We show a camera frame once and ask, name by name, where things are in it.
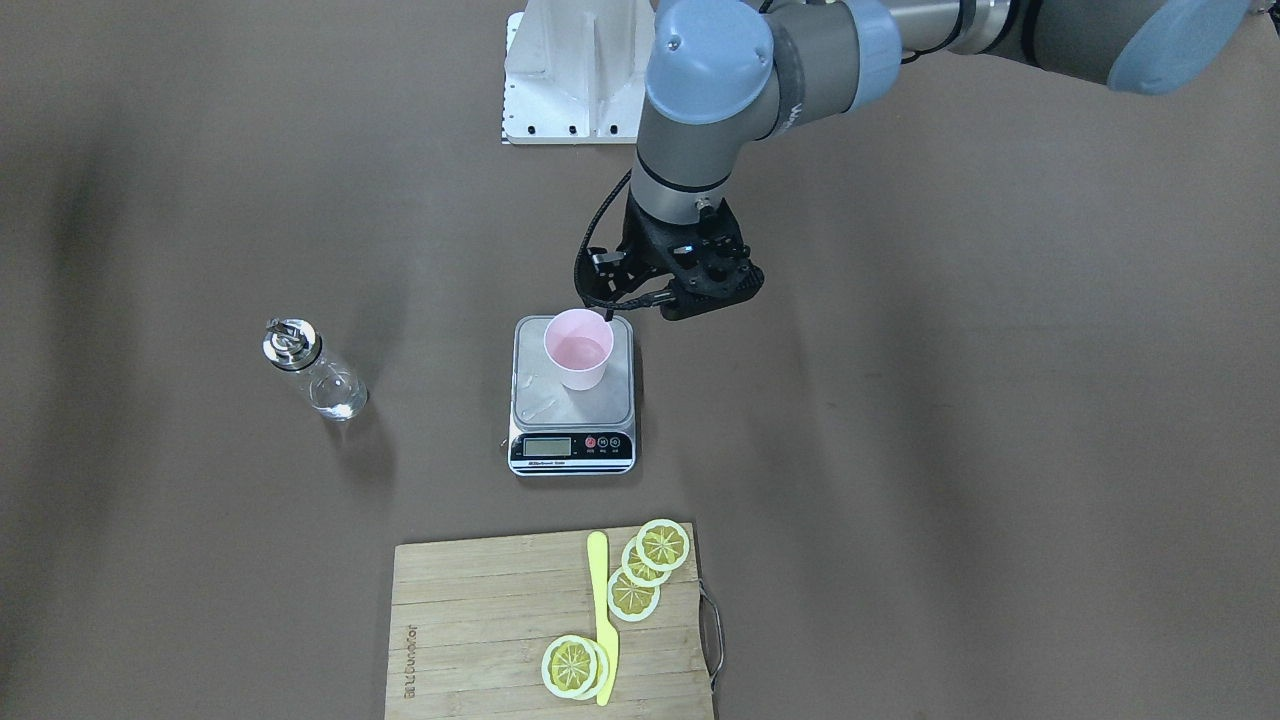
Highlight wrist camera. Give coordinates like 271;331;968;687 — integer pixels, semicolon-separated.
588;247;652;299

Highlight pink plastic cup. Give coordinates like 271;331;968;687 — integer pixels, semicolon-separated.
543;307;614;391

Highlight yellow plastic knife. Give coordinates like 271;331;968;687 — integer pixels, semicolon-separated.
586;530;620;706

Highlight lemon slice under front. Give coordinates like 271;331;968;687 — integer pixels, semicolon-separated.
573;638;611;701

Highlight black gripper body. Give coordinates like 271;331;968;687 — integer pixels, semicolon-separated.
614;199;765;322

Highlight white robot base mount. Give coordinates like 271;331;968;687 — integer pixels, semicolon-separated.
500;1;657;146

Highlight bamboo cutting board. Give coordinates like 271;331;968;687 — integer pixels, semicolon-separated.
385;530;723;719

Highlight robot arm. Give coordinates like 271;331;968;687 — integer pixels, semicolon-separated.
573;1;1251;322

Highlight glass sauce bottle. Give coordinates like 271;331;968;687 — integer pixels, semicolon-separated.
262;316;369;421

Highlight digital kitchen scale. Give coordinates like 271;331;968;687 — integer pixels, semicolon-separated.
507;315;639;477

